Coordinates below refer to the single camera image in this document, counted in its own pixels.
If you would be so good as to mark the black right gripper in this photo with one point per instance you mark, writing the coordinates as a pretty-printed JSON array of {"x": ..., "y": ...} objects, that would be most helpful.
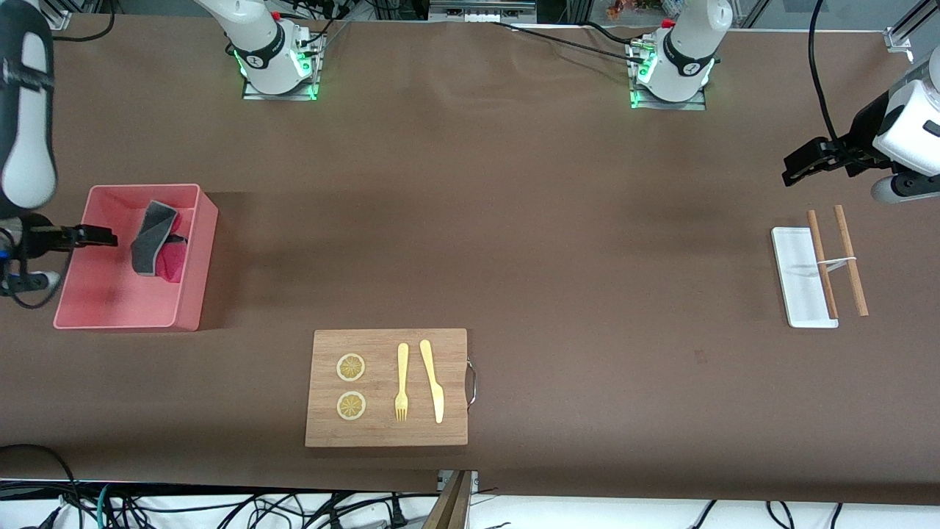
[{"x": 45, "y": 239}]

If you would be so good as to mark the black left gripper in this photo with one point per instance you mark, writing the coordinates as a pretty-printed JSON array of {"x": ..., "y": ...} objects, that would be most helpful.
[{"x": 858, "y": 144}]

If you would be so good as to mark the pink and grey microfibre cloth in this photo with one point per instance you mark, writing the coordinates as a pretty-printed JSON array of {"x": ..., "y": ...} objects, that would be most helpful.
[{"x": 150, "y": 242}]

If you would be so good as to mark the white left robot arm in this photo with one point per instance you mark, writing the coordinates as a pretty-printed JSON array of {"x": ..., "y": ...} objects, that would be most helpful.
[{"x": 687, "y": 51}]

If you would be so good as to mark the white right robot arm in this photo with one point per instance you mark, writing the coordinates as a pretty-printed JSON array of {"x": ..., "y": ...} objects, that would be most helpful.
[{"x": 29, "y": 147}]

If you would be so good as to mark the pink plastic bin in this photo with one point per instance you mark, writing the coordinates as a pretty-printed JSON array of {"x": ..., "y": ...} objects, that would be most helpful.
[{"x": 95, "y": 301}]

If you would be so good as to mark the wooden dowel rod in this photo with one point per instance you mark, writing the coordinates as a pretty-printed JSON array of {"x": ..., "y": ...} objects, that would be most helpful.
[
  {"x": 850, "y": 257},
  {"x": 822, "y": 264}
]

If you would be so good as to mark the white rectangular tray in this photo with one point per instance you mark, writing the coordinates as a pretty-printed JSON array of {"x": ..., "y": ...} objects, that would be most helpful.
[{"x": 793, "y": 279}]

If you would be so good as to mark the lemon slice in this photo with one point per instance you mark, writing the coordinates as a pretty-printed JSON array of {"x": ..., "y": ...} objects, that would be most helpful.
[
  {"x": 351, "y": 367},
  {"x": 351, "y": 405}
]

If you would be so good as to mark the yellow plastic fork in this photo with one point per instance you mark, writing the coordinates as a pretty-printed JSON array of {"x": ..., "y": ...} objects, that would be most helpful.
[{"x": 402, "y": 367}]

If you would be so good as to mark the bamboo cutting board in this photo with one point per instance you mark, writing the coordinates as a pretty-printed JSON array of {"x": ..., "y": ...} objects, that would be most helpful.
[{"x": 382, "y": 433}]

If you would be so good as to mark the metal box behind table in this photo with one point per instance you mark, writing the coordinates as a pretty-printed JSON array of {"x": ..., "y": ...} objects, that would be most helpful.
[{"x": 477, "y": 9}]

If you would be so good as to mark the yellow plastic knife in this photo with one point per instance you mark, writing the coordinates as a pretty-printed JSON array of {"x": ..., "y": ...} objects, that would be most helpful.
[{"x": 433, "y": 382}]

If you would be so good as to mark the black power plug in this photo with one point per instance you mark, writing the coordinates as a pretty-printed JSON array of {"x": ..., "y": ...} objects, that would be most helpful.
[{"x": 396, "y": 514}]

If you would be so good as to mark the wooden plank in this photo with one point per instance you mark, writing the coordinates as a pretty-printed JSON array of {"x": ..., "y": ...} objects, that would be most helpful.
[{"x": 449, "y": 507}]

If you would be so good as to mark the aluminium corner bracket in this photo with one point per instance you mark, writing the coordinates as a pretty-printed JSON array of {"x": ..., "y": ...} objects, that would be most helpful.
[
  {"x": 56, "y": 19},
  {"x": 899, "y": 40}
]

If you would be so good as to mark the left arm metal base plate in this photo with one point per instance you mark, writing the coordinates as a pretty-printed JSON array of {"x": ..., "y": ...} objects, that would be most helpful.
[{"x": 664, "y": 104}]

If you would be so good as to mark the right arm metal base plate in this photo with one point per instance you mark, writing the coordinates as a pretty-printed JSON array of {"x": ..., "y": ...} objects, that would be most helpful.
[{"x": 279, "y": 96}]

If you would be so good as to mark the metal table edge bracket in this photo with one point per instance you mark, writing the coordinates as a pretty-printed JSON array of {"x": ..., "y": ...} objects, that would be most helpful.
[{"x": 443, "y": 479}]

